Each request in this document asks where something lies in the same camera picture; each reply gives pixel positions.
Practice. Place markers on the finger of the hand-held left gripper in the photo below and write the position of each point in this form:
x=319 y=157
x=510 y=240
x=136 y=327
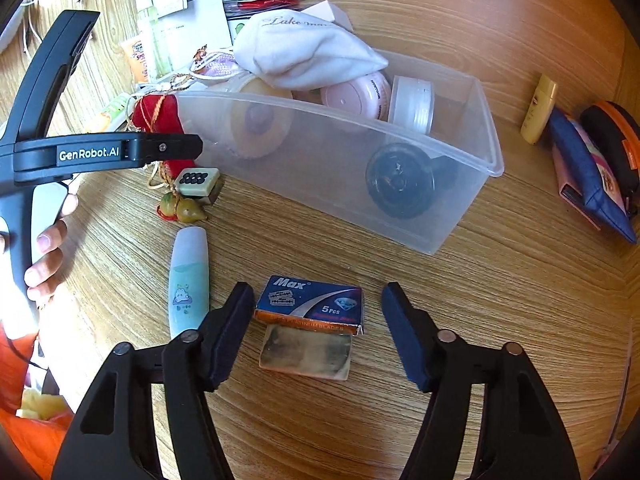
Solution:
x=165 y=146
x=35 y=95

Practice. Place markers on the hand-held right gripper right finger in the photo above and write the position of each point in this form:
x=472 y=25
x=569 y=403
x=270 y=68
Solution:
x=405 y=340

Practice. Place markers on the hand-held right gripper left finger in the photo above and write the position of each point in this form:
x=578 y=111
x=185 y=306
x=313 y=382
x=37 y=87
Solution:
x=235 y=330

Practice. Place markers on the red tasselled charm pouch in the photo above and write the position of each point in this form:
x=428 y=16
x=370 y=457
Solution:
x=155 y=115

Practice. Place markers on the blue razor blade box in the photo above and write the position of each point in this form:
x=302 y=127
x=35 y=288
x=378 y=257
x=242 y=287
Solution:
x=310 y=302

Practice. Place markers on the peach round jar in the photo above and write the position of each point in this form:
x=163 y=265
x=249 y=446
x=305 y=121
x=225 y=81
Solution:
x=260 y=120

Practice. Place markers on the dark green spray bottle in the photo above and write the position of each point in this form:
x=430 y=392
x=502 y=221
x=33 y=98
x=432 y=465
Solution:
x=400 y=180

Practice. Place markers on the translucent plastic storage box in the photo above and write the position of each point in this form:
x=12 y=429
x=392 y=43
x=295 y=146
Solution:
x=325 y=170

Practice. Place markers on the pink round container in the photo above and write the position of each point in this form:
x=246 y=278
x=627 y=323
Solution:
x=355 y=95

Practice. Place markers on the white round jar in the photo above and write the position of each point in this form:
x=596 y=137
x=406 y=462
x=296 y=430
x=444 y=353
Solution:
x=410 y=105

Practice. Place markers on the person's left hand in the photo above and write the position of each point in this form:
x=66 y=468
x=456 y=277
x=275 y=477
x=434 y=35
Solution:
x=50 y=242

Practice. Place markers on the mahjong tile charm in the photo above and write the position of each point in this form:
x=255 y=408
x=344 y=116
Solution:
x=196 y=182

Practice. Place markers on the pastel green tube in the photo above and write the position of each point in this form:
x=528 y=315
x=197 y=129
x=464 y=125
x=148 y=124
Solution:
x=187 y=280

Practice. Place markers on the green gourd charm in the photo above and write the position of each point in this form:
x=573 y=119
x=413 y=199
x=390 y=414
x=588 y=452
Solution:
x=187 y=212

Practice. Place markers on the white plush toy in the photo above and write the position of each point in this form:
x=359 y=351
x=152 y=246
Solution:
x=12 y=25

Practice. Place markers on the small metal plate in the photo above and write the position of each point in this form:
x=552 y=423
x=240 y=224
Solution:
x=305 y=355

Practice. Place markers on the orange sunscreen tube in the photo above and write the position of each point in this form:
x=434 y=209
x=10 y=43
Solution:
x=136 y=57

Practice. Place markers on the yellow-green spray bottle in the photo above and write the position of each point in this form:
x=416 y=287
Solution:
x=155 y=35

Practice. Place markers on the white file holder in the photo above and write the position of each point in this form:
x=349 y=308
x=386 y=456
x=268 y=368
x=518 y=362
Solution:
x=195 y=35

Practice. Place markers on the stack of red cards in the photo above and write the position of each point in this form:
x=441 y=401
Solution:
x=260 y=2

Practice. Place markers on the small white box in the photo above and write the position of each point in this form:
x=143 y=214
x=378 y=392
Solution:
x=330 y=14

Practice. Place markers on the pink notebook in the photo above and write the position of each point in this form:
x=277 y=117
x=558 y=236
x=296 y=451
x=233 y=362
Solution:
x=567 y=180

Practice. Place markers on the person's orange clothing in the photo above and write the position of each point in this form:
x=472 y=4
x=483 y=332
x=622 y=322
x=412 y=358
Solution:
x=25 y=440

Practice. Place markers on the blue zip pouch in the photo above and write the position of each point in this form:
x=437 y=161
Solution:
x=585 y=170

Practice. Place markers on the yellow tube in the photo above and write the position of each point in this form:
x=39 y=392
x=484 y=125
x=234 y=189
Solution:
x=539 y=107

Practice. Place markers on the black and orange case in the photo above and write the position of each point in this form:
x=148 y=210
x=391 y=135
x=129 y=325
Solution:
x=617 y=140

